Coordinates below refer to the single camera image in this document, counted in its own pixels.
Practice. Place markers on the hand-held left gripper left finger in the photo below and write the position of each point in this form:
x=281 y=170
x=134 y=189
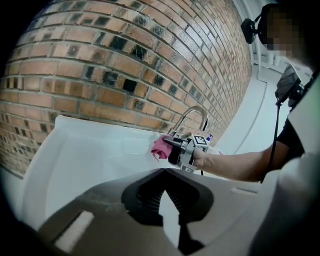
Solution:
x=105 y=225

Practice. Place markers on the black head camera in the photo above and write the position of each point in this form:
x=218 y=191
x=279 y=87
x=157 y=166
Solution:
x=250 y=31

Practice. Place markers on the person's right forearm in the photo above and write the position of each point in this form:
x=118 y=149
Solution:
x=237 y=166

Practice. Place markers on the pink cloth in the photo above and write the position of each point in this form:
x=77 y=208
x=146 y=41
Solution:
x=161 y=151

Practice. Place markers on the clear plastic bottle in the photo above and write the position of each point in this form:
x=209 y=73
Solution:
x=212 y=147

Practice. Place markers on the person's head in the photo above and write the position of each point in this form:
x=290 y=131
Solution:
x=290 y=32

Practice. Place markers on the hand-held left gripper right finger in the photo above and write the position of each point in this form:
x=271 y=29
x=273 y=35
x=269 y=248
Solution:
x=225 y=215

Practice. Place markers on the white sink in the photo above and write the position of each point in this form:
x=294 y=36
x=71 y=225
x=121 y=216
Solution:
x=87 y=155

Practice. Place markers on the chrome faucet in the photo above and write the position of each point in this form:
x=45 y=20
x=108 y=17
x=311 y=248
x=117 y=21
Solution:
x=200 y=111

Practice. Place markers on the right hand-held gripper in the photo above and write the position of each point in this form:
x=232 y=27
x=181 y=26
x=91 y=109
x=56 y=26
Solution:
x=191 y=152

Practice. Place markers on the black chest-mounted device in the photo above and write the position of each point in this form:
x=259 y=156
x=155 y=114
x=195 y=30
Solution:
x=287 y=85

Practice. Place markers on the person's black shirt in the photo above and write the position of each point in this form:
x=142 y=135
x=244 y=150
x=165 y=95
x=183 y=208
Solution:
x=291 y=137

